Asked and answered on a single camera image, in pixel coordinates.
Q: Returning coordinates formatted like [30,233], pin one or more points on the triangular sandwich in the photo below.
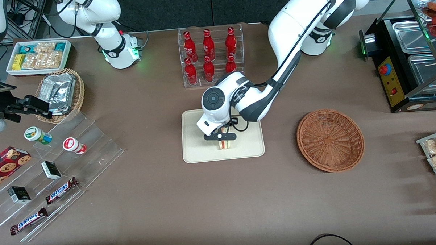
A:
[226,144]

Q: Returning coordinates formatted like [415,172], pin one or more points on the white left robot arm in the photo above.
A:
[290,25]

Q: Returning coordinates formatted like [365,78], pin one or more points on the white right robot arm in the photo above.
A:
[113,46]

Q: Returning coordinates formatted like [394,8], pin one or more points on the cream plastic tray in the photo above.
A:
[248,147]

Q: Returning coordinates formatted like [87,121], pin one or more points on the light wicker basket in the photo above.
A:
[80,94]

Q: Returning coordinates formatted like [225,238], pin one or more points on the brown wicker basket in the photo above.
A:
[331,140]

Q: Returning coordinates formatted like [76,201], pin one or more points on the tray of packaged snacks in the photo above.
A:
[421,141]

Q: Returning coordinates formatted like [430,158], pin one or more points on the green lid yogurt cup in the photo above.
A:
[35,134]

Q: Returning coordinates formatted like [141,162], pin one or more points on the silver foil pack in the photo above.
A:
[59,92]

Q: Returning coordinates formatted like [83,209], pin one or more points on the red lid yogurt cup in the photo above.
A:
[72,145]

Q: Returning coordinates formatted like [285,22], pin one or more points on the clear cracker bag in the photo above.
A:
[45,47]
[52,60]
[31,61]

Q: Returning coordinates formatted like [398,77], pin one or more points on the yellow snack pack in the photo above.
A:
[18,62]

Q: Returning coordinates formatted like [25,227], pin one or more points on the white snack bin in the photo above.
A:
[67,57]

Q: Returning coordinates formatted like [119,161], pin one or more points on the small black box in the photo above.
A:
[19,194]
[51,170]

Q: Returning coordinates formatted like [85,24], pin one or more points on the red cola bottle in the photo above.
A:
[191,73]
[190,47]
[208,46]
[230,66]
[209,70]
[231,43]

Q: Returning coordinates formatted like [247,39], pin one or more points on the red cookie box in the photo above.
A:
[5,166]

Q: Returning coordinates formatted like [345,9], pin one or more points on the small teal snack pack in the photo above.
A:
[60,46]

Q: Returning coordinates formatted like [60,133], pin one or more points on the clear acrylic stepped stand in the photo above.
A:
[96,155]

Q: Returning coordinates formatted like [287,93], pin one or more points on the snickers bar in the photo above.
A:
[61,190]
[27,221]

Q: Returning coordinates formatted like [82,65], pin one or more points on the clear acrylic bottle rack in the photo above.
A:
[218,35]

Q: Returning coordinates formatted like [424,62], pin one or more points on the black food warmer machine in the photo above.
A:
[392,80]

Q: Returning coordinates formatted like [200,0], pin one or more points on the grey metal frame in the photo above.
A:
[33,20]

